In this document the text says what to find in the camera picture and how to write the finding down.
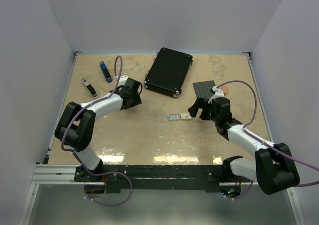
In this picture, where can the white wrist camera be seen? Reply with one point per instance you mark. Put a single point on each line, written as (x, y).
(216, 93)
(121, 80)

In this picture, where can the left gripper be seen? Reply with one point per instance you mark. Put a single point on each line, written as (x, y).
(136, 100)

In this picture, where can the grey studded baseplate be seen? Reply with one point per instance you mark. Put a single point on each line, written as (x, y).
(203, 89)

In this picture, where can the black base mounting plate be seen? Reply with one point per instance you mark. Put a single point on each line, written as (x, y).
(158, 177)

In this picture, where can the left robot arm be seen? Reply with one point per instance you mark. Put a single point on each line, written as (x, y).
(76, 125)

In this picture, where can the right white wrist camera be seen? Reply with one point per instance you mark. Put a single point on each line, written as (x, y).
(216, 93)

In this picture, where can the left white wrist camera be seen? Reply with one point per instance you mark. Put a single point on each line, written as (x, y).
(121, 80)

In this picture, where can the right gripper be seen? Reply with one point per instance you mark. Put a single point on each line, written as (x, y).
(200, 103)

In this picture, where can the black and silver stapler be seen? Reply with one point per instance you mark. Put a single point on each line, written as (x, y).
(89, 87)

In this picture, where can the white staples box sleeve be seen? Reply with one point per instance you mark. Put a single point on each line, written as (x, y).
(186, 116)

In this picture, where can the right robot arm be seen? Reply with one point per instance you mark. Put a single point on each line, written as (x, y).
(273, 168)

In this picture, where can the blue stapler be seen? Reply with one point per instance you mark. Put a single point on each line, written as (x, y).
(105, 72)

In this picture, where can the black hard case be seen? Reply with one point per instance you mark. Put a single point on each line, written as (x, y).
(168, 72)

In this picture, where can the aluminium frame rail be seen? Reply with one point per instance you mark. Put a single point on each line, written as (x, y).
(46, 174)

